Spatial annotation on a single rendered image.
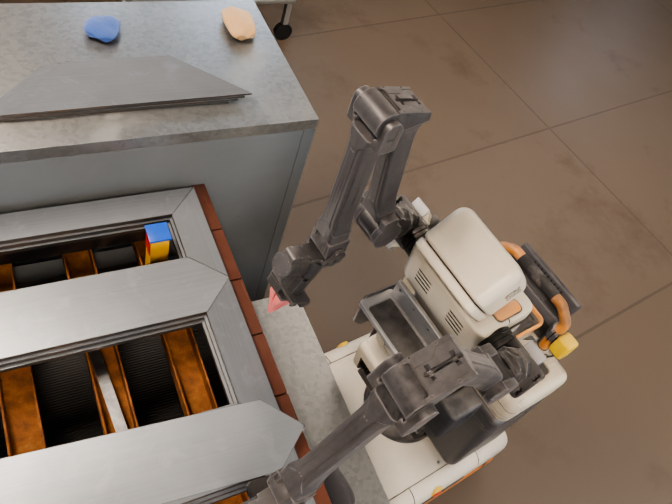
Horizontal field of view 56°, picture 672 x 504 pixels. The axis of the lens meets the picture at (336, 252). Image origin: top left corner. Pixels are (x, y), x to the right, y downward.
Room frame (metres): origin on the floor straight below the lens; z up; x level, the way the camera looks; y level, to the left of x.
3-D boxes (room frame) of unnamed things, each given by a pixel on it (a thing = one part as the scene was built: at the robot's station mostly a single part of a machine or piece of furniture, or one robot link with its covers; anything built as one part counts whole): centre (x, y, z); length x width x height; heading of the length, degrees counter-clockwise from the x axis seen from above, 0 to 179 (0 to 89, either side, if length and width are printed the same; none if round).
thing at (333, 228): (0.93, 0.03, 1.40); 0.11 x 0.06 x 0.43; 51
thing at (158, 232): (1.00, 0.47, 0.88); 0.06 x 0.06 x 0.02; 42
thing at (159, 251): (1.00, 0.47, 0.78); 0.05 x 0.05 x 0.19; 42
